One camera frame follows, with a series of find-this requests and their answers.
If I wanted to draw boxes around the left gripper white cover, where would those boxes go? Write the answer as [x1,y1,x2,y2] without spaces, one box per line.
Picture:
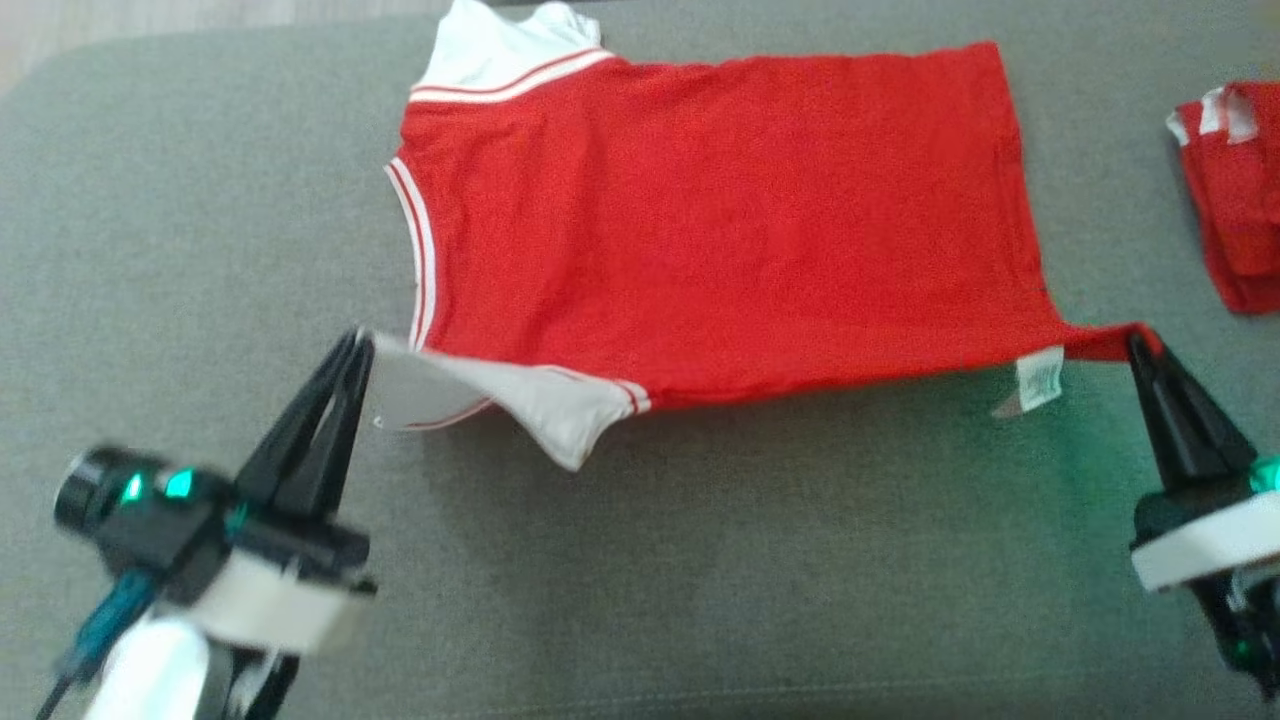
[100,328,378,658]

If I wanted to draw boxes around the red garment with white trim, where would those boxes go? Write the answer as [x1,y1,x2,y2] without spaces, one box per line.
[1164,80,1280,317]

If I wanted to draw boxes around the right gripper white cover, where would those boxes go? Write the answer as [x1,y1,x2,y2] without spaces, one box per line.
[1127,333,1280,703]

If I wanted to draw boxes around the teal plug left arm cable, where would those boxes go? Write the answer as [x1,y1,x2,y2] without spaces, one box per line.
[34,568,158,720]

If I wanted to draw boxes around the red shirt with white sleeves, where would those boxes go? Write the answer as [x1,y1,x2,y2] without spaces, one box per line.
[371,0,1167,474]

